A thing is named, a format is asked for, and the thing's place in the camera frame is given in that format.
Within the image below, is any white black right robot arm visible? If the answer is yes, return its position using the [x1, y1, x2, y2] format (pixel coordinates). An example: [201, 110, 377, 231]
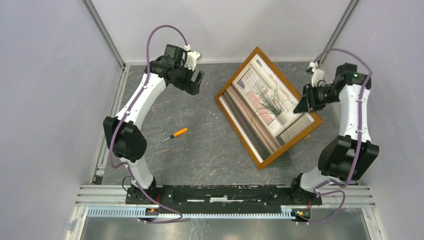
[288, 70, 380, 204]

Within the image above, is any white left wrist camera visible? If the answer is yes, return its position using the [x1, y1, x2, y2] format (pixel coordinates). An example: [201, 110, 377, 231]
[183, 44, 202, 72]

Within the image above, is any aluminium rail frame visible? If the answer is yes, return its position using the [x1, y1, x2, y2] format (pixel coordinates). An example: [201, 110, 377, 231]
[76, 63, 375, 240]

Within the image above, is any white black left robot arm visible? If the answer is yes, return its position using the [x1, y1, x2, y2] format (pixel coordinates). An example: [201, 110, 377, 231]
[103, 44, 204, 204]

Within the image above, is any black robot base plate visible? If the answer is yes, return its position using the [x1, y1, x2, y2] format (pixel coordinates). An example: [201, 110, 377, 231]
[125, 184, 323, 214]

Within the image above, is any wooden picture frame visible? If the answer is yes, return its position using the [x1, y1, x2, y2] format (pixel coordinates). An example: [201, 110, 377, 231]
[214, 47, 324, 170]

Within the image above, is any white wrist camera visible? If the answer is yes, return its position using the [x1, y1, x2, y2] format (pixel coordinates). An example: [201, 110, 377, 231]
[306, 61, 325, 87]
[183, 44, 202, 72]

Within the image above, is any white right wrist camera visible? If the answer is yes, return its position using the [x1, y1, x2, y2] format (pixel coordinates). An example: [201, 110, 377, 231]
[306, 61, 325, 87]

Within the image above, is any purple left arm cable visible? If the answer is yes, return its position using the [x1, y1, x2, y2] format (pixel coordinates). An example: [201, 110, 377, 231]
[107, 24, 191, 225]

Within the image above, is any orange handled screwdriver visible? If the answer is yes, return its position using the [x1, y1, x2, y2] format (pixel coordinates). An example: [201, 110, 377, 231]
[161, 127, 188, 143]

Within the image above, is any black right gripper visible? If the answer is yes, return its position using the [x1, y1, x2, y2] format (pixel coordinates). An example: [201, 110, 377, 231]
[294, 83, 341, 113]

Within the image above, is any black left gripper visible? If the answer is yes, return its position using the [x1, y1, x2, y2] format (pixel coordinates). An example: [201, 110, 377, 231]
[170, 62, 205, 96]

